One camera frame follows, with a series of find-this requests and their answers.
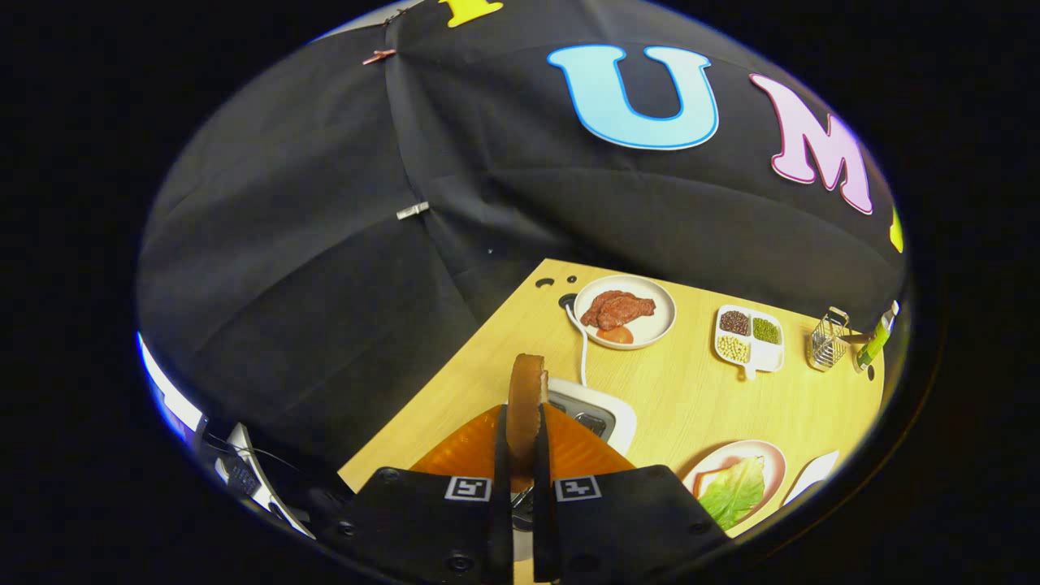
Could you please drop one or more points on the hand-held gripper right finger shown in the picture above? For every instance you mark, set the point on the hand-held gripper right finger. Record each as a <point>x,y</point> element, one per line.
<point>626,528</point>

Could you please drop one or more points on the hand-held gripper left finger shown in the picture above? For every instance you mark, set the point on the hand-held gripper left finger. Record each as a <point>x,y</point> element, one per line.
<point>422,528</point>

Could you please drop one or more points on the green lettuce leaf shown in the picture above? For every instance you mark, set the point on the green lettuce leaf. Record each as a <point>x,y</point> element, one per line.
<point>735,491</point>

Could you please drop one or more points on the toasted bread slice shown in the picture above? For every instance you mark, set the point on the toasted bread slice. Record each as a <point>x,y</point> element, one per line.
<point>524,406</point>

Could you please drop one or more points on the cream toaster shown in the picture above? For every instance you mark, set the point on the cream toaster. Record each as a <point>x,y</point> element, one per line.
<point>609,418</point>

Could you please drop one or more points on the pink plate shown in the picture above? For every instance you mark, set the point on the pink plate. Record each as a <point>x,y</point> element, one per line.
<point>776,471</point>

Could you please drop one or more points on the square white plate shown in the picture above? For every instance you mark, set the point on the square white plate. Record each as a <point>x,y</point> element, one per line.
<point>812,475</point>

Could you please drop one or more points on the orange tomato slice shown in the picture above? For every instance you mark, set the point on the orange tomato slice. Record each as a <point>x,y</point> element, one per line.
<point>616,334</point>

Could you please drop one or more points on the round white plate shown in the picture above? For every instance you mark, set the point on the round white plate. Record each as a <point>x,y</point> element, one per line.
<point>662,321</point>

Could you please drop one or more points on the red meat piece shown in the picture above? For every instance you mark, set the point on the red meat piece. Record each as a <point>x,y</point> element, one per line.
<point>621,309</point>

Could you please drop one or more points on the divided white bean dish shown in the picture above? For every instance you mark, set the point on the divided white bean dish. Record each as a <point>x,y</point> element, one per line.
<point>768,356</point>

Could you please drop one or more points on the metal utensil holder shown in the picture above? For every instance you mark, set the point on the metal utensil holder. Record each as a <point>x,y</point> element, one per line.
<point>827,341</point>

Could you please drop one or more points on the black backdrop cloth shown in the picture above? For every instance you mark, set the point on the black backdrop cloth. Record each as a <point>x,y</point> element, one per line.
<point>325,244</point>

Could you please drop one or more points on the green label bottle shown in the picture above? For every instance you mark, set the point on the green label bottle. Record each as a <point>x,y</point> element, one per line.
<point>873,345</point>

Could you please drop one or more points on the silver cloth clip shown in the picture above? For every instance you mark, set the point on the silver cloth clip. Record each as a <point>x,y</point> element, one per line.
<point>413,210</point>

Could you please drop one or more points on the copper cloth clip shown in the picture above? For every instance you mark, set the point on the copper cloth clip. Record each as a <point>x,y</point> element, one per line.
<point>379,56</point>

